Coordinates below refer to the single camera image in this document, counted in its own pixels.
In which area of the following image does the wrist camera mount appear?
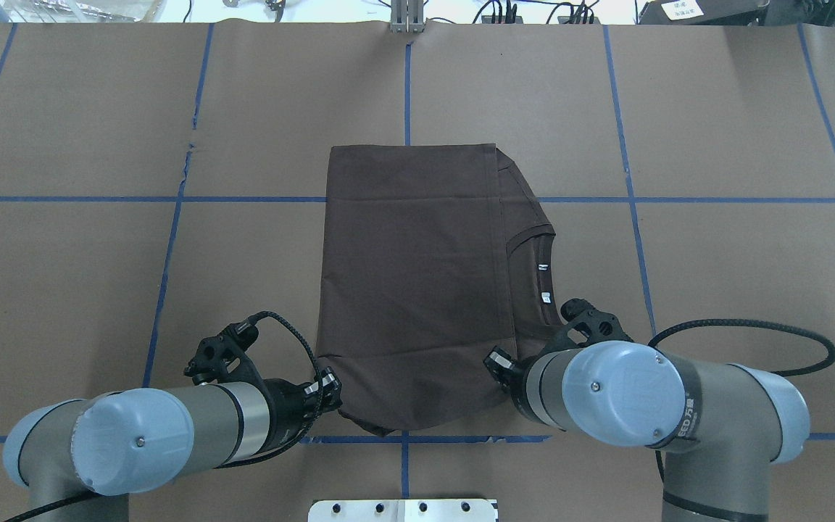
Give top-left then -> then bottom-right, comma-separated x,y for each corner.
542,299 -> 633,353
183,320 -> 264,389

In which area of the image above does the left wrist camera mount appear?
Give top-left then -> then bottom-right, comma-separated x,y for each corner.
183,320 -> 264,389

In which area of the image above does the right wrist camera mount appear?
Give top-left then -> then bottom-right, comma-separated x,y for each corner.
542,299 -> 633,353

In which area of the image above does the aluminium frame post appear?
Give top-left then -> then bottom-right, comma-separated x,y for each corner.
384,0 -> 426,33

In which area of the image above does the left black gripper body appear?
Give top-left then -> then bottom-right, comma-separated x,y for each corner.
265,378 -> 321,447

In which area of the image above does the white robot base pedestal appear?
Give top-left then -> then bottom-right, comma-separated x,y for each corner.
307,498 -> 500,521

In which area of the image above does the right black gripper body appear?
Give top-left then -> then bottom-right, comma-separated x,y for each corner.
498,356 -> 534,407

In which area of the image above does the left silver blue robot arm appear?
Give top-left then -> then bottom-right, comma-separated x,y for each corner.
2,368 -> 341,521

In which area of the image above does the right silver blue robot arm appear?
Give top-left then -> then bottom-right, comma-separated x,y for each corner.
483,341 -> 810,521

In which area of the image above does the dark brown t-shirt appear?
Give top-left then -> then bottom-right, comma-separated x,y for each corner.
316,144 -> 561,436

